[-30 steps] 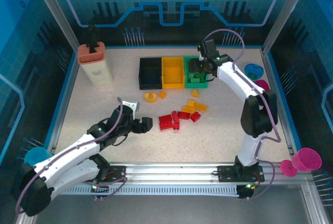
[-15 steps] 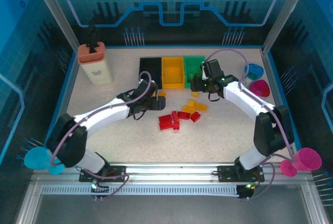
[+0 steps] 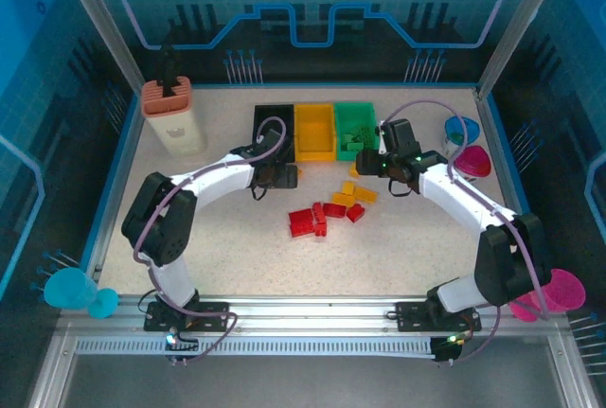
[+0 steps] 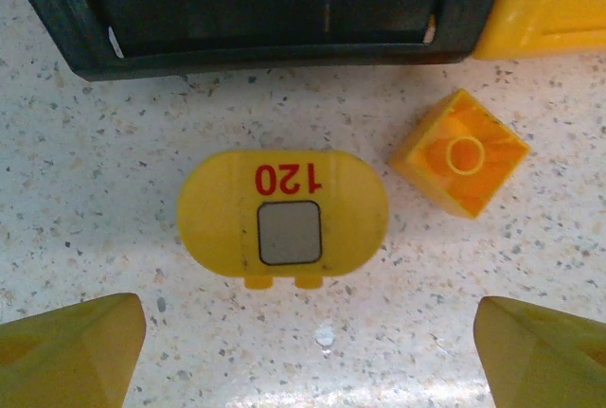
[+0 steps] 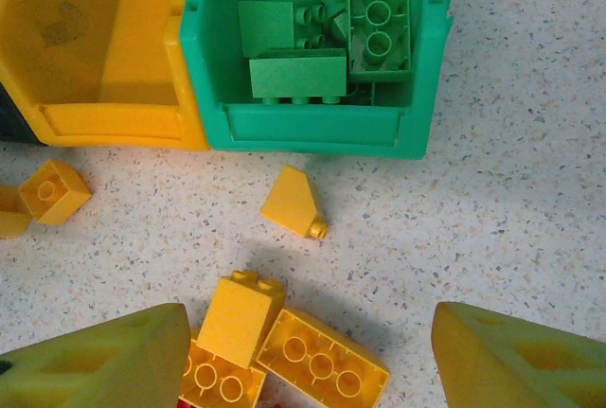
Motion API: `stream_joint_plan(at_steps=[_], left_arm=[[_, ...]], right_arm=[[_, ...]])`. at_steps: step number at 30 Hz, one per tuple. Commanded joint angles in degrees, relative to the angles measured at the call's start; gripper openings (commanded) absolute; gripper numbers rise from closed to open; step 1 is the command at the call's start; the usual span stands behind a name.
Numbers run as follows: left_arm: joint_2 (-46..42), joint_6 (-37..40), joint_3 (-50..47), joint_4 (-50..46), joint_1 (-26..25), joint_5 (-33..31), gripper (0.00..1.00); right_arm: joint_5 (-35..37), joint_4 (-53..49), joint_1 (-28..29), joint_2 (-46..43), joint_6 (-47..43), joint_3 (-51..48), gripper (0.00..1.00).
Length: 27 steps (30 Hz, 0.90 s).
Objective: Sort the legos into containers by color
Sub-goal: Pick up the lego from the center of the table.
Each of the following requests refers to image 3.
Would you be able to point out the blue cup on table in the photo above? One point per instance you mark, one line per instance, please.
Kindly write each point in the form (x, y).
(473, 126)

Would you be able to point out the yellow plastic bin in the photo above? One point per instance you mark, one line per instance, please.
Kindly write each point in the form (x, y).
(315, 136)

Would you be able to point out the magenta plastic goblet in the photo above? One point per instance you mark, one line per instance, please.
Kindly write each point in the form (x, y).
(568, 292)

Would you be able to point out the green plastic bin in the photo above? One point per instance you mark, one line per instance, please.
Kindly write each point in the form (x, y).
(350, 117)

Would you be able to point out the aluminium frame post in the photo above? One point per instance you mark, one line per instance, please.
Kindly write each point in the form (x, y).
(525, 15)
(97, 15)

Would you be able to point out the aluminium front rail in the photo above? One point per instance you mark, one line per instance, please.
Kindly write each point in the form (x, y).
(308, 315)

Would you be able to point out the blue edged side rail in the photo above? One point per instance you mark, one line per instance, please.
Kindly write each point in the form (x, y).
(501, 152)
(122, 152)

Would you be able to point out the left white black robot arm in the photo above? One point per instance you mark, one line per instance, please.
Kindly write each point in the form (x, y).
(213, 178)

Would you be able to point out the beige knife block salmon top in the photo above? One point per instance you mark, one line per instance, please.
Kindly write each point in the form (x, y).
(180, 133)

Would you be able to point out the large red lego brick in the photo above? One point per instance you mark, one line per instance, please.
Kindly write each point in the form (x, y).
(300, 223)

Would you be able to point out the cyan plastic goblet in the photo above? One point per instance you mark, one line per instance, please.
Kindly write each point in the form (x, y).
(66, 289)

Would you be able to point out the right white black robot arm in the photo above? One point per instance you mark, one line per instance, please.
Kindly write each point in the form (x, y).
(473, 200)

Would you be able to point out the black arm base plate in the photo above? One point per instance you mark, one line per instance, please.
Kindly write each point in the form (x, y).
(213, 313)
(412, 315)

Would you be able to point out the black plastic bin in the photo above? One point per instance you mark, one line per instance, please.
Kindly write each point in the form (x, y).
(262, 112)

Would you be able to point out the magenta cup on table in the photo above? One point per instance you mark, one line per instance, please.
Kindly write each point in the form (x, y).
(473, 164)

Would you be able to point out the black controller box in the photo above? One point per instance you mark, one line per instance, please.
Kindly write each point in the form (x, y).
(182, 352)
(447, 353)

